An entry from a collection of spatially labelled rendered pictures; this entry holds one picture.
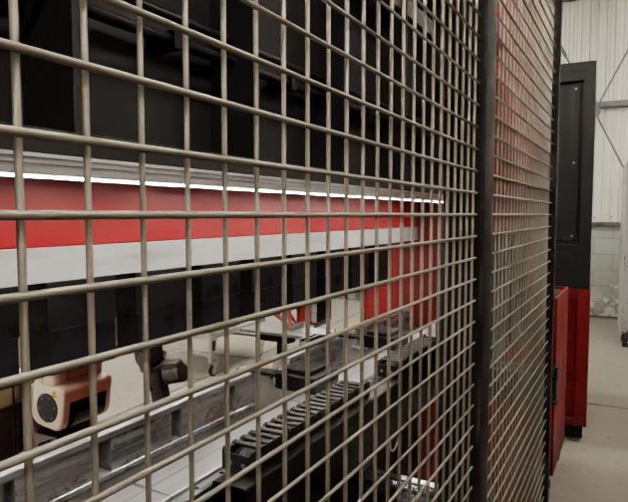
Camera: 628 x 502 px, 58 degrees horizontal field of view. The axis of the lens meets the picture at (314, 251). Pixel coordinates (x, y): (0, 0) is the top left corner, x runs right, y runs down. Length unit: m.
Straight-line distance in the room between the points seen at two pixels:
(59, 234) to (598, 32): 8.25
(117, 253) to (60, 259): 0.13
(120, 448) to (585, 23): 8.30
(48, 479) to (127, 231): 0.47
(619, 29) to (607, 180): 1.96
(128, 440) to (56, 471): 0.17
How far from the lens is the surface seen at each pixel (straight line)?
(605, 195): 8.52
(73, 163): 0.86
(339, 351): 2.01
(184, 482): 0.97
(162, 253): 1.26
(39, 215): 0.20
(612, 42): 8.81
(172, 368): 1.80
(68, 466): 1.20
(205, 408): 1.45
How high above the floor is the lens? 1.40
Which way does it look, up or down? 4 degrees down
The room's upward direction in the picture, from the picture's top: straight up
